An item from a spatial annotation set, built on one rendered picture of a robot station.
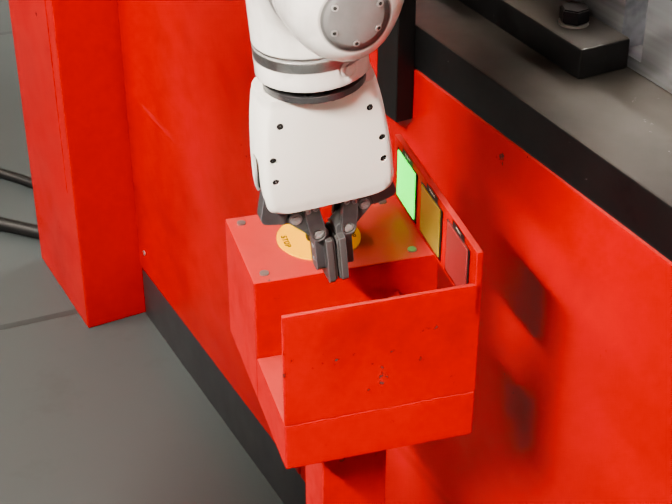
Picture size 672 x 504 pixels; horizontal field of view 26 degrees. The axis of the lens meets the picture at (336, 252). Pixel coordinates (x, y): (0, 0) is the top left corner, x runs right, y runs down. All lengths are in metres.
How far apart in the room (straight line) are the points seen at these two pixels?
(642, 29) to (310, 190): 0.41
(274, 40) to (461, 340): 0.30
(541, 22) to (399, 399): 0.38
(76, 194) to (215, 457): 0.48
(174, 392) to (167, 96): 0.50
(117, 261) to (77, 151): 0.23
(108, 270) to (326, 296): 1.27
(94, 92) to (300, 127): 1.27
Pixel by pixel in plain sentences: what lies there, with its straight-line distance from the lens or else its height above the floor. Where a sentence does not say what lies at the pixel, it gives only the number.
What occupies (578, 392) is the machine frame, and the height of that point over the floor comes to 0.64.
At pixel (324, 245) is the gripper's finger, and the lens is 1.11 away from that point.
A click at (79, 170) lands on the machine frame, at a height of 0.30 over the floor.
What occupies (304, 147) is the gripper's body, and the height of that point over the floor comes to 0.94.
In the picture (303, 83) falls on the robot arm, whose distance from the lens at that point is 1.01.
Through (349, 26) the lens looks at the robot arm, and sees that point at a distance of 0.91.
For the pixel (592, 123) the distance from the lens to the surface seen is 1.24.
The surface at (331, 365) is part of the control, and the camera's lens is 1.13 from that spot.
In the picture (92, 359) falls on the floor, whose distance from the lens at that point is 2.43.
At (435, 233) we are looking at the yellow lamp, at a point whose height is 0.81.
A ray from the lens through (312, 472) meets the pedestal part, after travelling 1.33.
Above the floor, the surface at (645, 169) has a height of 0.87.
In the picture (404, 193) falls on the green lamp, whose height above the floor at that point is 0.80.
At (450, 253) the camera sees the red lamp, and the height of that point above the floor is 0.81.
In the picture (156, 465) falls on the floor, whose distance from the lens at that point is 2.21.
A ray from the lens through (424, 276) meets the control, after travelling 1.23.
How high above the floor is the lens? 1.44
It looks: 33 degrees down
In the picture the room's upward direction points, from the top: straight up
